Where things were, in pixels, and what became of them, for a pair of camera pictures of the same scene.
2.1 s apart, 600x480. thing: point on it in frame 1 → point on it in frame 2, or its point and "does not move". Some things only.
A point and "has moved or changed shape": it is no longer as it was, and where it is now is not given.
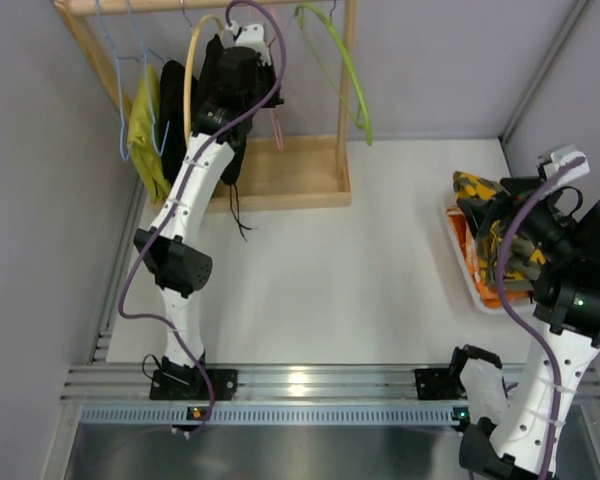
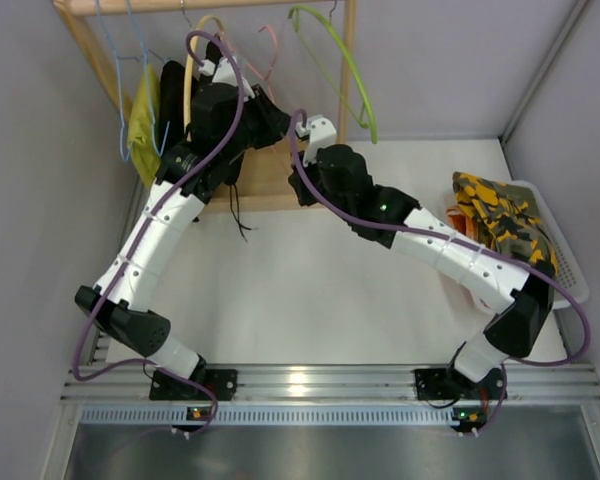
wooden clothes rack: (280, 173) does not move
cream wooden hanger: (187, 70) does not move
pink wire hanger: (272, 114) has moved or changed shape
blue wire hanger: (120, 58) does not move
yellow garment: (143, 135) does not move
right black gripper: (503, 211) → (305, 185)
